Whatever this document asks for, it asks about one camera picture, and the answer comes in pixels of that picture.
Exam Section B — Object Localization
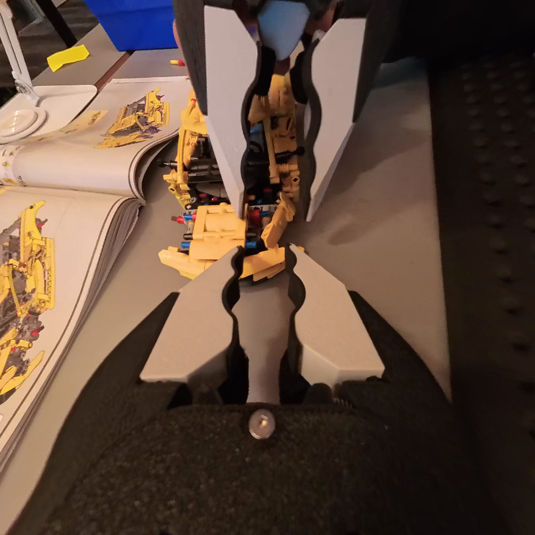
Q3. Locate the white lamp base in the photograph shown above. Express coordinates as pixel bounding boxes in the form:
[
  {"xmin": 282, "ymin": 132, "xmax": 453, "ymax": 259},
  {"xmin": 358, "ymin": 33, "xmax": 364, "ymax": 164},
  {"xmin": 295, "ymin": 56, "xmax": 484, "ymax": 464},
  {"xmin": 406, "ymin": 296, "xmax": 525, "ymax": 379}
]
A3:
[{"xmin": 0, "ymin": 0, "xmax": 99, "ymax": 145}]

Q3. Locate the yellow brick car model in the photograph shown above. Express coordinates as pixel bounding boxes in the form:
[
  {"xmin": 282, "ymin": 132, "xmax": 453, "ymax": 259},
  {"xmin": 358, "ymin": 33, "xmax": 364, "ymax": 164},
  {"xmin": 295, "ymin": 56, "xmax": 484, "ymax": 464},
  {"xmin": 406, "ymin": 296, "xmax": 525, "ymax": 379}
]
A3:
[{"xmin": 158, "ymin": 69, "xmax": 303, "ymax": 281}]

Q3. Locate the grey desk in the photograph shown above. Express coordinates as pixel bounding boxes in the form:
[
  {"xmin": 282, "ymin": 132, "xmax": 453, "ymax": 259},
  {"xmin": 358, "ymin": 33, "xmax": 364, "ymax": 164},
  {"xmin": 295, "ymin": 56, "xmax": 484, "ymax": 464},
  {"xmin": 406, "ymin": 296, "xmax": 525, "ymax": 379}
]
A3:
[{"xmin": 0, "ymin": 17, "xmax": 454, "ymax": 535}]

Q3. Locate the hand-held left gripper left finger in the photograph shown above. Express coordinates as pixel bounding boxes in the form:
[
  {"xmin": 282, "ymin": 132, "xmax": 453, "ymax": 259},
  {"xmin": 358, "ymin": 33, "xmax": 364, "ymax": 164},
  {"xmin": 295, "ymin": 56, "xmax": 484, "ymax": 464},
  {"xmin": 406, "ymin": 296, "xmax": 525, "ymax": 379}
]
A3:
[{"xmin": 139, "ymin": 246, "xmax": 247, "ymax": 405}]

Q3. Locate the yellow paper slip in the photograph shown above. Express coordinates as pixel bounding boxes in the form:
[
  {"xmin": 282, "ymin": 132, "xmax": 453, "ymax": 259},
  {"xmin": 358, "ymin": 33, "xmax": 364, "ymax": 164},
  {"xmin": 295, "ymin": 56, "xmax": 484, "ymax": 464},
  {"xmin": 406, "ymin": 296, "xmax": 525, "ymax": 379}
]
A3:
[{"xmin": 47, "ymin": 45, "xmax": 90, "ymax": 72}]

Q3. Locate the open instruction booklet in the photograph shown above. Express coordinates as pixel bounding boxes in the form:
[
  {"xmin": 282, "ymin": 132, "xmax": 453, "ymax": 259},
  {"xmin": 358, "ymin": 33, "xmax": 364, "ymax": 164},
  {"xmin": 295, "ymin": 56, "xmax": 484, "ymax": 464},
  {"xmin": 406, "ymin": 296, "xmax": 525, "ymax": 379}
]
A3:
[{"xmin": 0, "ymin": 76, "xmax": 193, "ymax": 473}]

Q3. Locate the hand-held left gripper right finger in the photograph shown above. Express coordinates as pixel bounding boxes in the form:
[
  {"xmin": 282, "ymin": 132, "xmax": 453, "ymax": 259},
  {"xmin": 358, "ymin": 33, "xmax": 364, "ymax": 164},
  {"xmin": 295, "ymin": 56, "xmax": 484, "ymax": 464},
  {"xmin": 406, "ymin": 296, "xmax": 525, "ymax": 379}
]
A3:
[{"xmin": 286, "ymin": 244, "xmax": 386, "ymax": 393}]

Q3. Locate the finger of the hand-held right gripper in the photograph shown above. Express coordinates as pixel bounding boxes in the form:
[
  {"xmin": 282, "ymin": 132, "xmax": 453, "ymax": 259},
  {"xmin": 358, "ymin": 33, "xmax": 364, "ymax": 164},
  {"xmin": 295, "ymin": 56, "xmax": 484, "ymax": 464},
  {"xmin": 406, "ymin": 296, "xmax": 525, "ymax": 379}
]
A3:
[
  {"xmin": 203, "ymin": 5, "xmax": 274, "ymax": 221},
  {"xmin": 290, "ymin": 18, "xmax": 367, "ymax": 222}
]

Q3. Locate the blue plastic bin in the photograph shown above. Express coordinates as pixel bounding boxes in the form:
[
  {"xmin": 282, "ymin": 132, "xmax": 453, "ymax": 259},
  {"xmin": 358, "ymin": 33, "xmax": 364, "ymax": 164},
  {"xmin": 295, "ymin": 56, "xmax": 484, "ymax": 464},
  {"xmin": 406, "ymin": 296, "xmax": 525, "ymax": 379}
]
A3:
[{"xmin": 84, "ymin": 0, "xmax": 178, "ymax": 52}]

